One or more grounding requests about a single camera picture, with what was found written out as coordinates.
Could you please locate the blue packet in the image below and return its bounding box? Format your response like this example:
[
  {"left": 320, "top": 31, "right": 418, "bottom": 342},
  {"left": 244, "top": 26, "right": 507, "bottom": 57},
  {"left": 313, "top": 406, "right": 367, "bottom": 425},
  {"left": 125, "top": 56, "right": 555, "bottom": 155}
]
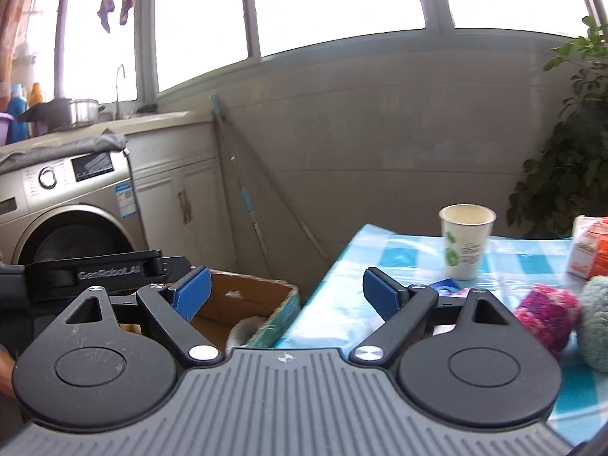
[{"left": 430, "top": 279, "right": 461, "bottom": 298}]

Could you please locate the green potted plant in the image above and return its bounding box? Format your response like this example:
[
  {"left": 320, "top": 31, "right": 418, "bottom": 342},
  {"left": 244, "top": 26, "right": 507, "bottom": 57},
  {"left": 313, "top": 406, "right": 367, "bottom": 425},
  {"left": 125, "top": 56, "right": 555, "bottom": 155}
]
[{"left": 506, "top": 16, "right": 608, "bottom": 241}]

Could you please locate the dark pan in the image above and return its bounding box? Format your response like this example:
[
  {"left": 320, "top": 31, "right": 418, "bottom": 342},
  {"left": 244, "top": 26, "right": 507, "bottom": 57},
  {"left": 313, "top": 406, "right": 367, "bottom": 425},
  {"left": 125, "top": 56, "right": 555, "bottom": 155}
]
[{"left": 19, "top": 99, "right": 73, "bottom": 136}]

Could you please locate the blue checked tablecloth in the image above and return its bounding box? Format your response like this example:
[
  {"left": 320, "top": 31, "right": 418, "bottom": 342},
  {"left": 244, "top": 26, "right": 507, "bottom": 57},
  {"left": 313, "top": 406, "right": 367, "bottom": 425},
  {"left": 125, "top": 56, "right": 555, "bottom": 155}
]
[{"left": 273, "top": 223, "right": 608, "bottom": 438}]

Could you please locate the steel pot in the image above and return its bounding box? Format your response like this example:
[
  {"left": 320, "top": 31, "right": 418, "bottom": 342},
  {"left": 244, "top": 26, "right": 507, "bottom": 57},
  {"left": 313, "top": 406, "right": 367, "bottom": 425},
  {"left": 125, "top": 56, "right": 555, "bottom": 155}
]
[{"left": 69, "top": 99, "right": 108, "bottom": 129}]

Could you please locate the thin metal pole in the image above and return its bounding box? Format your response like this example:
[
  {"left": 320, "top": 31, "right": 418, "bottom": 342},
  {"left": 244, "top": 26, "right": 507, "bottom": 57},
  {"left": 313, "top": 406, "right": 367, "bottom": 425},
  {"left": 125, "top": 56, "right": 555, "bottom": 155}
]
[{"left": 223, "top": 114, "right": 331, "bottom": 267}]

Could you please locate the white cabinet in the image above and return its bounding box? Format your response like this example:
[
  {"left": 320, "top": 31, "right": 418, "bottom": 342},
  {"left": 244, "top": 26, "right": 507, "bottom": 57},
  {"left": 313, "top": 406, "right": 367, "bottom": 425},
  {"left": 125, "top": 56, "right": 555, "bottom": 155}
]
[{"left": 126, "top": 109, "right": 239, "bottom": 272}]

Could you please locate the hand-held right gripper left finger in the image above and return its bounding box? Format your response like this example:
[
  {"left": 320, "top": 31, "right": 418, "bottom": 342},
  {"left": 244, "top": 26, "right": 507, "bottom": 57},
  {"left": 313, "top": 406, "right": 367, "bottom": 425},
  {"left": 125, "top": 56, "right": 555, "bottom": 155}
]
[{"left": 64, "top": 267, "right": 225, "bottom": 369}]

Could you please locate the white paper cup green print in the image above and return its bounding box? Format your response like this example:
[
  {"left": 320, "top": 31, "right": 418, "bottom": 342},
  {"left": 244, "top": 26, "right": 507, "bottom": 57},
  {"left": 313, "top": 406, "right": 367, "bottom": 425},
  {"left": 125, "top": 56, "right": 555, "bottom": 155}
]
[{"left": 438, "top": 204, "right": 497, "bottom": 281}]

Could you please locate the orange snack packet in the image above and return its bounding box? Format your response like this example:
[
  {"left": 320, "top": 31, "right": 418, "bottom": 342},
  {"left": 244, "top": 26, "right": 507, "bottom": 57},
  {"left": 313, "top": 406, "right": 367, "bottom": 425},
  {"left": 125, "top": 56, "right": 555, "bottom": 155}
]
[{"left": 565, "top": 215, "right": 608, "bottom": 280}]

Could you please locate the silver washing machine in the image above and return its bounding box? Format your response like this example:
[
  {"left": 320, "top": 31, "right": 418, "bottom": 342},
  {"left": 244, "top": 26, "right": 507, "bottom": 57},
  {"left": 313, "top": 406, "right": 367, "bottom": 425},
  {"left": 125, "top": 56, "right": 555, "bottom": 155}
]
[{"left": 0, "top": 149, "right": 149, "bottom": 267}]

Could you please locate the steel faucet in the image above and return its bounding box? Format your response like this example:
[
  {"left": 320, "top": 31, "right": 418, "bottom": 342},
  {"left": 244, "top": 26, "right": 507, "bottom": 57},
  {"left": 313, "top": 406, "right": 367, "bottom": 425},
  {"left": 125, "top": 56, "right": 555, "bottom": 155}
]
[{"left": 113, "top": 64, "right": 128, "bottom": 120}]

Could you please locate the pink yarn ball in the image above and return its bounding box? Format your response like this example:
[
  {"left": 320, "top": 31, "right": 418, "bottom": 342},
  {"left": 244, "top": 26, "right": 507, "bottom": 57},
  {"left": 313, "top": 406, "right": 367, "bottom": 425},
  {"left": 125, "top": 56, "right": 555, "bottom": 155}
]
[{"left": 513, "top": 283, "right": 583, "bottom": 360}]

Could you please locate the teal yarn ball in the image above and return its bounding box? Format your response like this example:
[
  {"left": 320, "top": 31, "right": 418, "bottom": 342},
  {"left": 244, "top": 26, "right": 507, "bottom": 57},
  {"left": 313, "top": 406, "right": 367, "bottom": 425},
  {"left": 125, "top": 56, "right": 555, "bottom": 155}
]
[{"left": 577, "top": 275, "right": 608, "bottom": 371}]

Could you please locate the white fluffy plush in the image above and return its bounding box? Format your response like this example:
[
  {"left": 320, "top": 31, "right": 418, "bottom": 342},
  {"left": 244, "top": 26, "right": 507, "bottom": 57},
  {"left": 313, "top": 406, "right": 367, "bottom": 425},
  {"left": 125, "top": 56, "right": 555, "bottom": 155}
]
[{"left": 225, "top": 316, "right": 267, "bottom": 348}]

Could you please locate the person's left hand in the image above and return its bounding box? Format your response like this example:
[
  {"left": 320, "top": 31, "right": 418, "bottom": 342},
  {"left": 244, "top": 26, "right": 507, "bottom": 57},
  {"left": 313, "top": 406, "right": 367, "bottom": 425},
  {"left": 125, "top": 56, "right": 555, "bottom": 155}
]
[{"left": 0, "top": 346, "right": 18, "bottom": 398}]

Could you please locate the patterned curtain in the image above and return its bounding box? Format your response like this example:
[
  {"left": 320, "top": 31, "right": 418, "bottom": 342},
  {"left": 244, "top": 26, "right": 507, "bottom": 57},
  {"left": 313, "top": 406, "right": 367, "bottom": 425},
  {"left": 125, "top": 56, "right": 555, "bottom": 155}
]
[{"left": 0, "top": 0, "right": 63, "bottom": 103}]

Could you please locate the cardboard box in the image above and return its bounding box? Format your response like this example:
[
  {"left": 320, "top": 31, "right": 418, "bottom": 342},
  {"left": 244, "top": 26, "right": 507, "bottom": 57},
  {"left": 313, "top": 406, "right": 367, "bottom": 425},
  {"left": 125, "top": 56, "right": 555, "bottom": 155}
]
[{"left": 119, "top": 268, "right": 301, "bottom": 350}]

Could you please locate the orange detergent bottle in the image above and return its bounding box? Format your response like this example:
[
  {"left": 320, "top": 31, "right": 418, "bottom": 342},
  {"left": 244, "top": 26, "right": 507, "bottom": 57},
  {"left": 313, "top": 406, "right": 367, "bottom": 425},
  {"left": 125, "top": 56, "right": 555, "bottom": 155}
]
[{"left": 28, "top": 82, "right": 46, "bottom": 136}]

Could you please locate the window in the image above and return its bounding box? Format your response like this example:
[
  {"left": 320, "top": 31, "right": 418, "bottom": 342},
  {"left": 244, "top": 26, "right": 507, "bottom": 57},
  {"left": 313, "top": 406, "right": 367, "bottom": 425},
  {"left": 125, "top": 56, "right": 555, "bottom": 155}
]
[{"left": 0, "top": 0, "right": 608, "bottom": 103}]

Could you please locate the grey cloth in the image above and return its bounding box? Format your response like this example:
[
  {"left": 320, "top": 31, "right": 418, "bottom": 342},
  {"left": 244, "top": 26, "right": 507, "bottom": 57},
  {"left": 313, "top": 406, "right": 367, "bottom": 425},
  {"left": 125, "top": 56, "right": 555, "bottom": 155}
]
[{"left": 0, "top": 128, "right": 129, "bottom": 176}]

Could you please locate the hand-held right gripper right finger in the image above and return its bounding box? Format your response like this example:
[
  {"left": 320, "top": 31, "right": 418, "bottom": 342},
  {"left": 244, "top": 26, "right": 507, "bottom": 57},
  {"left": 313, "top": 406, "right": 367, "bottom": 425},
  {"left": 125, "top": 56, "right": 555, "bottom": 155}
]
[{"left": 349, "top": 268, "right": 519, "bottom": 367}]

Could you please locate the mop with blue grip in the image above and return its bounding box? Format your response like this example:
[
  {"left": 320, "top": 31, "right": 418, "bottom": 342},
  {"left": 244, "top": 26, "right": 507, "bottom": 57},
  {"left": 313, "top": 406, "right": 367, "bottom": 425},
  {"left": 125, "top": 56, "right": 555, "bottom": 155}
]
[{"left": 211, "top": 95, "right": 277, "bottom": 279}]

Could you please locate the blue detergent bottle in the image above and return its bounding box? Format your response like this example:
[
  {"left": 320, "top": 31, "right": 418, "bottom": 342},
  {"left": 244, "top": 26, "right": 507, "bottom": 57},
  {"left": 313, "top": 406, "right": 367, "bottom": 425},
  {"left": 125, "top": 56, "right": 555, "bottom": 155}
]
[{"left": 7, "top": 84, "right": 30, "bottom": 144}]

